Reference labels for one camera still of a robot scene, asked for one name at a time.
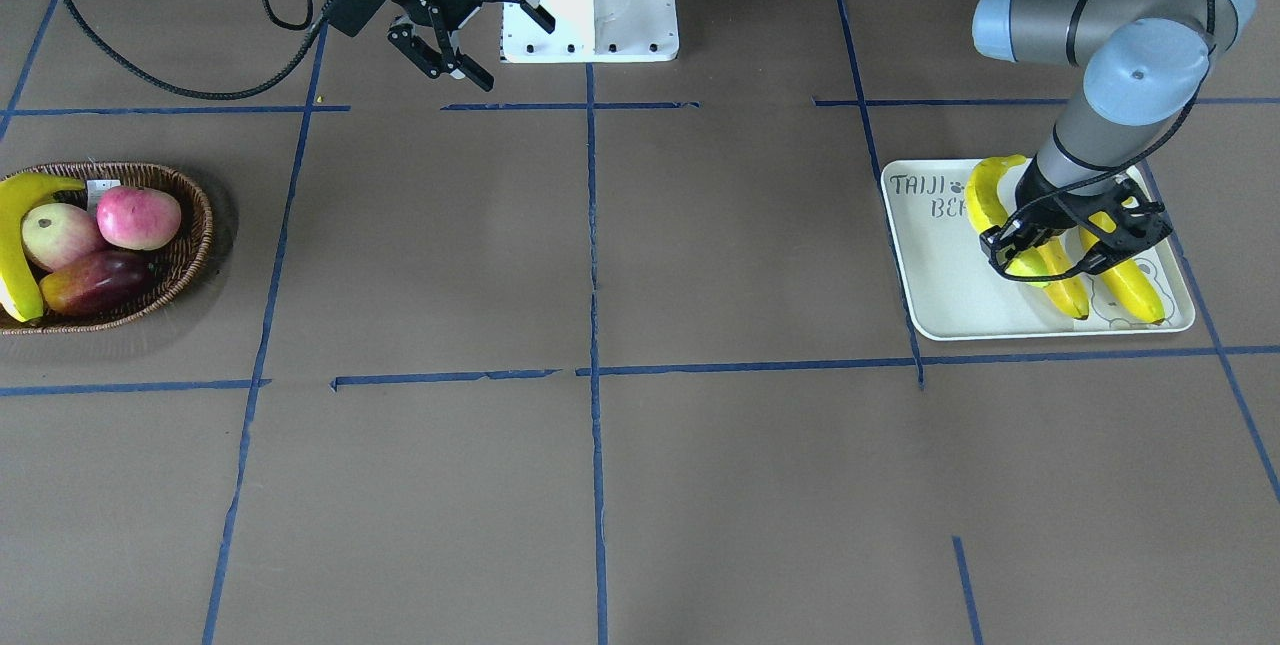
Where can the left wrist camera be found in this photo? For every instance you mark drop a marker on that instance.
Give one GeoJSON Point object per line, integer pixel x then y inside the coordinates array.
{"type": "Point", "coordinates": [1125, 223]}

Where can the orange fruit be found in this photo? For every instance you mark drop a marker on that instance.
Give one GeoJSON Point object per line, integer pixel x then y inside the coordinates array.
{"type": "Point", "coordinates": [97, 283]}

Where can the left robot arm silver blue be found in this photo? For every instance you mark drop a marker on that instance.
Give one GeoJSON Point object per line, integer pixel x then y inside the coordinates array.
{"type": "Point", "coordinates": [1144, 63]}

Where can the brown wicker basket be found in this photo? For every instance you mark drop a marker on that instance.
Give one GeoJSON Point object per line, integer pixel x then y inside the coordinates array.
{"type": "Point", "coordinates": [176, 265]}

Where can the white bear tray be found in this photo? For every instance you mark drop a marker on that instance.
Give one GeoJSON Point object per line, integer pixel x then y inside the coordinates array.
{"type": "Point", "coordinates": [953, 294]}

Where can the red apple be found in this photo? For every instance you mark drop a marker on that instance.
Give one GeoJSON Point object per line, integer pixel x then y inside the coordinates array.
{"type": "Point", "coordinates": [136, 218]}

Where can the yellow banana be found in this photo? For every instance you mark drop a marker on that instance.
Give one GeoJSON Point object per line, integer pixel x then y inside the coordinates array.
{"type": "Point", "coordinates": [985, 212]}
{"type": "Point", "coordinates": [1068, 296]}
{"type": "Point", "coordinates": [20, 193]}
{"type": "Point", "coordinates": [1126, 283]}

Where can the yellow green apple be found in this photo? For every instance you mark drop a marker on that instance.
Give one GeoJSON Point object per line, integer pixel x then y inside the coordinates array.
{"type": "Point", "coordinates": [57, 234]}

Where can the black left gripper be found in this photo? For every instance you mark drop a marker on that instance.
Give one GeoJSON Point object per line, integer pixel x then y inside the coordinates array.
{"type": "Point", "coordinates": [1037, 202]}

